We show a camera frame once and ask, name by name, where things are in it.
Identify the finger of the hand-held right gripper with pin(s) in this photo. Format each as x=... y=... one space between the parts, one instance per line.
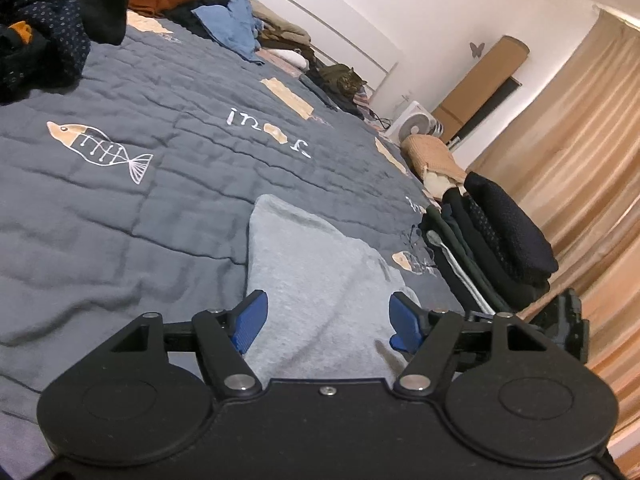
x=398 y=345
x=472 y=362

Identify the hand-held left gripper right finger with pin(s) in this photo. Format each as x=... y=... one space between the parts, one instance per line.
x=407 y=317

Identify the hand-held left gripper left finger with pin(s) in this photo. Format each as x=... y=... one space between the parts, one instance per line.
x=252 y=317

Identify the grey t-shirt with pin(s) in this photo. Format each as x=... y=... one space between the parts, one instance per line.
x=310 y=270

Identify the stack of folded dark clothes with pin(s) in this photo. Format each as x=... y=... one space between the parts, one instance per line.
x=500 y=240

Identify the khaki folded clothes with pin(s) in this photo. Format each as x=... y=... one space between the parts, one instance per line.
x=282 y=27

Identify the cream folded cloth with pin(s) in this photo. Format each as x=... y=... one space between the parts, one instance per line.
x=442 y=185

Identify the beige curtain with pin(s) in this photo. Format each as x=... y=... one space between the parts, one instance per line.
x=590 y=185

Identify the grey printed quilt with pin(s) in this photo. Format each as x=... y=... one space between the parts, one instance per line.
x=150 y=200

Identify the beige knitted sweater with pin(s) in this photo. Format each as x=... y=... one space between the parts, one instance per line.
x=430 y=155

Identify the white box fan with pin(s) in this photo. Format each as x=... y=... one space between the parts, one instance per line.
x=415 y=122

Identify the striped pillow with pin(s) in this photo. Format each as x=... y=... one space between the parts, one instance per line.
x=367 y=105

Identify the tall cardboard box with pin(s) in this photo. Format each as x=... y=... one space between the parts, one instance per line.
x=480 y=85

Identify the tabby cat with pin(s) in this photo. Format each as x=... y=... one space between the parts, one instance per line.
x=345 y=80

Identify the grey fleece blanket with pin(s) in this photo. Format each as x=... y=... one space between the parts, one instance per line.
x=20 y=430

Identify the white rolled garment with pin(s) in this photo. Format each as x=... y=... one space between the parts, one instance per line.
x=290 y=57

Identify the white bed headboard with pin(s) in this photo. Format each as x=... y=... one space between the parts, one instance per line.
x=325 y=35

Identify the blue denim garment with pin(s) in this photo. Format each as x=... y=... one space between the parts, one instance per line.
x=225 y=25

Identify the navy dotted garment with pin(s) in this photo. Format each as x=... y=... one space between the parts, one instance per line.
x=50 y=45

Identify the butterfly wall decal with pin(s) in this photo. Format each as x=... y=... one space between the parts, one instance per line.
x=476 y=50

